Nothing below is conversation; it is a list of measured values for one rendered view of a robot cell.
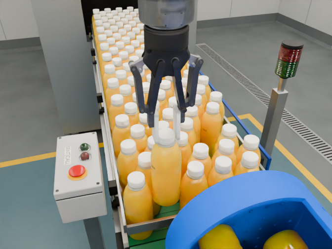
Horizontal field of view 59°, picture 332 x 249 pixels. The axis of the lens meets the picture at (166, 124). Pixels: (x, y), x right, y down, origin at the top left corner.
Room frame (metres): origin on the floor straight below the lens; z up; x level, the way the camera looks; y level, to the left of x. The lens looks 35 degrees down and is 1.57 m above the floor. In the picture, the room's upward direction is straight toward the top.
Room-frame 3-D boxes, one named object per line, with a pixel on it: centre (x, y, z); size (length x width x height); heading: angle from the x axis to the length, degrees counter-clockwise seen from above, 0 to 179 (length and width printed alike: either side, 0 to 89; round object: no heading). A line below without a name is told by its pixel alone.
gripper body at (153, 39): (0.49, 0.00, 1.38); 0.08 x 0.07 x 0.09; 104
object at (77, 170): (0.47, 0.20, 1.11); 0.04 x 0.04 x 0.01
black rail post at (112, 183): (0.56, 0.15, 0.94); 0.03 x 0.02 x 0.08; 14
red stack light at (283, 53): (0.86, -0.38, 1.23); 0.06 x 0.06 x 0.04
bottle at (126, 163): (0.59, 0.10, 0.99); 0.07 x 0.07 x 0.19
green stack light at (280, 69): (0.86, -0.38, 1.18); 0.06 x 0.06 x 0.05
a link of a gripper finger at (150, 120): (0.48, 0.04, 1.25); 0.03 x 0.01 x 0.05; 104
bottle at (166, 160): (0.49, 0.00, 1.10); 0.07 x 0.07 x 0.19
